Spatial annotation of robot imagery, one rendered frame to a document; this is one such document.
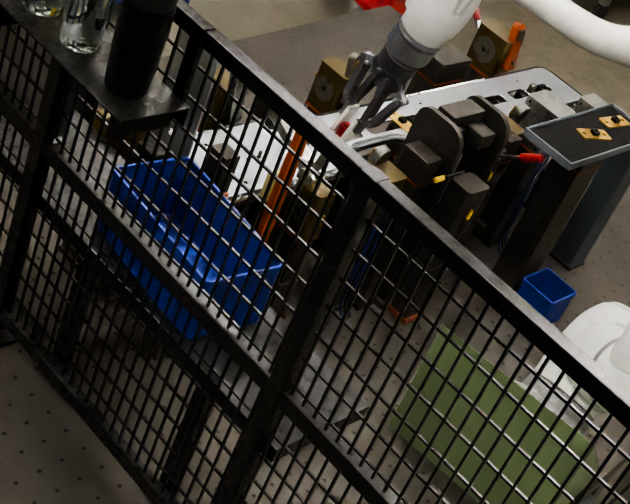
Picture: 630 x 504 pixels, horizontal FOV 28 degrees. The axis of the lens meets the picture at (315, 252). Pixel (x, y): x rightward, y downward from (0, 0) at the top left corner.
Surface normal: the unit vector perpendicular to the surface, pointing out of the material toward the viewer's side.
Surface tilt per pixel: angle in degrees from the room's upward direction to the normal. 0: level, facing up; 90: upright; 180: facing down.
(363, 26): 0
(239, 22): 0
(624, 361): 82
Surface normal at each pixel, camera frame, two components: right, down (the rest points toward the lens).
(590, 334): -0.59, -0.65
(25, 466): 0.33, -0.75
